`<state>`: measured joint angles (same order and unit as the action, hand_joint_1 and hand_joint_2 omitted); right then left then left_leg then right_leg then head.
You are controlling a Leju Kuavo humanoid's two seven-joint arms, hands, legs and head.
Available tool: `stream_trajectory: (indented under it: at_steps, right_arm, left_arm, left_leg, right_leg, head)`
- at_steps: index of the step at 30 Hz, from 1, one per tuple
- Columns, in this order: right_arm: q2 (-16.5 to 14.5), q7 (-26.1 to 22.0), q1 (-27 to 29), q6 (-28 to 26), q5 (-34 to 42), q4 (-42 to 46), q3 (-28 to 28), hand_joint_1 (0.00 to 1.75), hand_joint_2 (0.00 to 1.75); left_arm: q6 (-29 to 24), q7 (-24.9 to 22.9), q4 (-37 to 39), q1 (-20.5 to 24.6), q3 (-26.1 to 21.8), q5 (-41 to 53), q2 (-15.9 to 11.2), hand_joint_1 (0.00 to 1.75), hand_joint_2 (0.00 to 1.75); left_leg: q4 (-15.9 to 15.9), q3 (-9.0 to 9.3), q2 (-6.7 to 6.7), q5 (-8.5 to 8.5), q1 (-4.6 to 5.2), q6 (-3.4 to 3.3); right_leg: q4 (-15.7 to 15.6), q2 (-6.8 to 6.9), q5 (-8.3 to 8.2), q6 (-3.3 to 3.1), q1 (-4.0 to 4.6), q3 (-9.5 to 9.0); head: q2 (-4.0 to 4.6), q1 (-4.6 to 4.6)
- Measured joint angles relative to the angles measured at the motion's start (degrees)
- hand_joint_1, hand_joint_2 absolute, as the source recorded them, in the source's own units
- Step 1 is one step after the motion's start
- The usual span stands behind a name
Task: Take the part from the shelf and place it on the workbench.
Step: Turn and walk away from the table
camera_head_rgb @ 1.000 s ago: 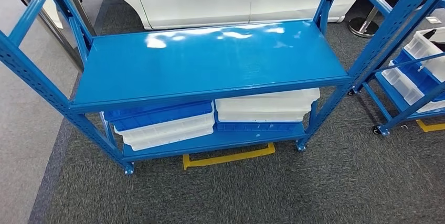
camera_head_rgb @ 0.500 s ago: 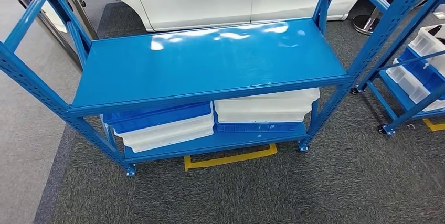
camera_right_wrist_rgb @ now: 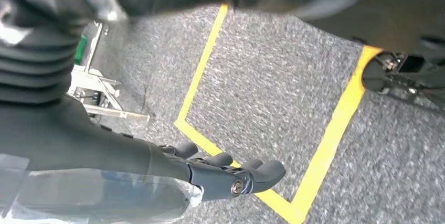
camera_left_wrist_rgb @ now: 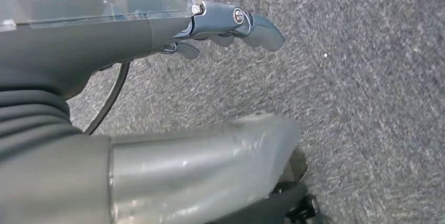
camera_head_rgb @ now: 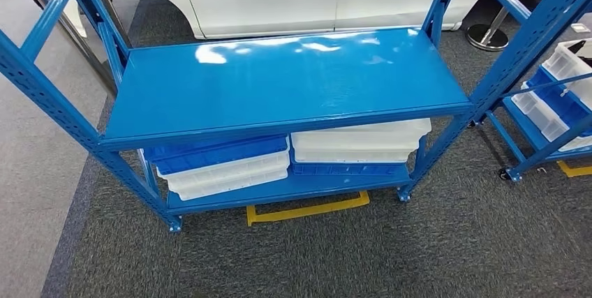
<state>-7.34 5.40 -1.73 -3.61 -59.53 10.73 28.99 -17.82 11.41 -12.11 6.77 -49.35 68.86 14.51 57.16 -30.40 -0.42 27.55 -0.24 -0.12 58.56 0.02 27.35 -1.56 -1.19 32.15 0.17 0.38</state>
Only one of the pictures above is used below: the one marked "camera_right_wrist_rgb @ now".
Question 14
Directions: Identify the green object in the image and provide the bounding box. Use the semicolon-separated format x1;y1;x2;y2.
73;34;88;66

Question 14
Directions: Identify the steel stand frame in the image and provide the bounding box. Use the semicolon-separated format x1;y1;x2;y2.
68;22;151;123

